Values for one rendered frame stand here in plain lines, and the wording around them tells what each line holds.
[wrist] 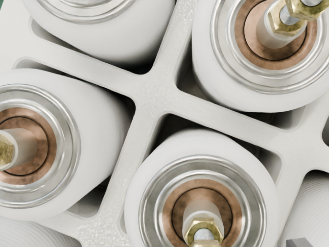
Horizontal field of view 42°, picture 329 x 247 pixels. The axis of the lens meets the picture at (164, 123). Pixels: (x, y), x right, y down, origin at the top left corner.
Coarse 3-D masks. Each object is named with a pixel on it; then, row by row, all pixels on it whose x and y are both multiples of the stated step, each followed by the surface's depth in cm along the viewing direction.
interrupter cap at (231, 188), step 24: (168, 168) 25; (192, 168) 25; (216, 168) 25; (240, 168) 25; (144, 192) 25; (168, 192) 25; (192, 192) 26; (216, 192) 25; (240, 192) 25; (144, 216) 25; (168, 216) 25; (240, 216) 25; (264, 216) 25; (144, 240) 25; (168, 240) 25; (240, 240) 25
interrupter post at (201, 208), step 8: (200, 200) 25; (208, 200) 25; (192, 208) 24; (200, 208) 23; (208, 208) 23; (216, 208) 25; (184, 216) 24; (192, 216) 23; (200, 216) 23; (208, 216) 22; (216, 216) 23; (184, 224) 23; (184, 232) 23
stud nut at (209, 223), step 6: (192, 222) 22; (198, 222) 21; (204, 222) 21; (210, 222) 21; (192, 228) 21; (198, 228) 21; (210, 228) 21; (216, 228) 21; (186, 234) 22; (192, 234) 21; (216, 234) 21; (222, 234) 22; (186, 240) 22; (192, 240) 21
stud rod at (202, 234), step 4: (204, 228) 21; (196, 232) 21; (200, 232) 21; (204, 232) 21; (208, 232) 21; (196, 236) 21; (200, 236) 20; (204, 236) 20; (208, 236) 20; (212, 236) 21
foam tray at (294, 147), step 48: (192, 0) 32; (0, 48) 33; (48, 48) 33; (144, 96) 33; (192, 96) 33; (144, 144) 33; (240, 144) 43; (288, 144) 32; (96, 192) 42; (288, 192) 32; (96, 240) 33
